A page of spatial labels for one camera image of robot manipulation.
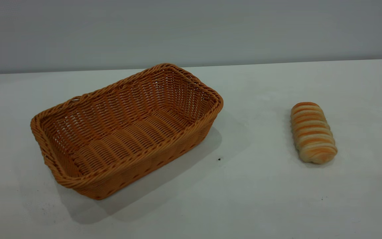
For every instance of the striped bread roll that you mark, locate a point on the striped bread roll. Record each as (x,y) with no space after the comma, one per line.
(312,132)

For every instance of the orange woven wicker basket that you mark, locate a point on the orange woven wicker basket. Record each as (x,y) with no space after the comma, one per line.
(128,132)

